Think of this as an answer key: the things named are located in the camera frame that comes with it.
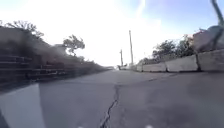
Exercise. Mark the stepped embankment wall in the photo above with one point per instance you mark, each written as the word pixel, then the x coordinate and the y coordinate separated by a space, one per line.
pixel 30 63

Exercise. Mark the building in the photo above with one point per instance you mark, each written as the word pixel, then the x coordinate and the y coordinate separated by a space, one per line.
pixel 206 39

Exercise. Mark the dark pole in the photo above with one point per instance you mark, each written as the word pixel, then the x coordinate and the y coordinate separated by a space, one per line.
pixel 218 13

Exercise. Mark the short utility pole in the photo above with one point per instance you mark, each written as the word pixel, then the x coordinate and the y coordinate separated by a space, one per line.
pixel 121 58

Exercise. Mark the grey asphalt road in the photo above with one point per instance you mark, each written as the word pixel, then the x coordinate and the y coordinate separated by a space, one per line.
pixel 140 106

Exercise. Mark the tall utility pole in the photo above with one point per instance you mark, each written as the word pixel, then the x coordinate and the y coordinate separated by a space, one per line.
pixel 131 46

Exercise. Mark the tree above embankment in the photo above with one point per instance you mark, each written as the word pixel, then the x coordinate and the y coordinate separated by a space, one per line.
pixel 26 26

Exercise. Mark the row of concrete barriers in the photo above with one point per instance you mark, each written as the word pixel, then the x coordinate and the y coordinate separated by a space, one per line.
pixel 181 63

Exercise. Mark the trees behind barriers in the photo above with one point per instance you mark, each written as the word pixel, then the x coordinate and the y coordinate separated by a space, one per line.
pixel 166 50

